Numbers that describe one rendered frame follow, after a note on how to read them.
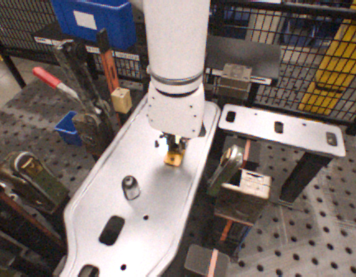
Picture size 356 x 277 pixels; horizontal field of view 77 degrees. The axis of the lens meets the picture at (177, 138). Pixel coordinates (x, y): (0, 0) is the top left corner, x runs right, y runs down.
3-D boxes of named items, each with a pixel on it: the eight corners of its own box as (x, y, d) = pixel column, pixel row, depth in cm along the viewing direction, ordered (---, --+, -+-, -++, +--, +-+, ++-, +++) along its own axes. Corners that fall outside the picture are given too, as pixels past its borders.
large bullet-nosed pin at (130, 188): (137, 204, 44) (131, 188, 39) (122, 199, 45) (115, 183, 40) (143, 191, 46) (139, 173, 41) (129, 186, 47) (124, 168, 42)
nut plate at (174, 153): (179, 166, 48) (179, 162, 47) (161, 161, 48) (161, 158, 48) (190, 138, 53) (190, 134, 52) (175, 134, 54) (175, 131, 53)
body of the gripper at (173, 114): (138, 83, 35) (145, 132, 44) (201, 96, 33) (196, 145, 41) (156, 59, 40) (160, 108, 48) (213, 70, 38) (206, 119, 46)
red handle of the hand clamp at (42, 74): (96, 117, 49) (27, 71, 45) (93, 122, 50) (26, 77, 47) (106, 105, 51) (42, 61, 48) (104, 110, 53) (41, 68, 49)
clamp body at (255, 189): (238, 266, 62) (281, 214, 36) (197, 251, 65) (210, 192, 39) (243, 234, 68) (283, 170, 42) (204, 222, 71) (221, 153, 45)
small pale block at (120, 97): (141, 179, 81) (123, 97, 53) (132, 176, 81) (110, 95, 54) (145, 171, 83) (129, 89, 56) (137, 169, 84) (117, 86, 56)
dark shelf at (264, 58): (275, 87, 67) (279, 78, 65) (32, 42, 87) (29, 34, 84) (278, 53, 81) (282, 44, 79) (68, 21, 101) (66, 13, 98)
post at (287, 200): (302, 211, 73) (354, 157, 51) (267, 201, 75) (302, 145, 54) (302, 194, 77) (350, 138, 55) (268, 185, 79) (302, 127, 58)
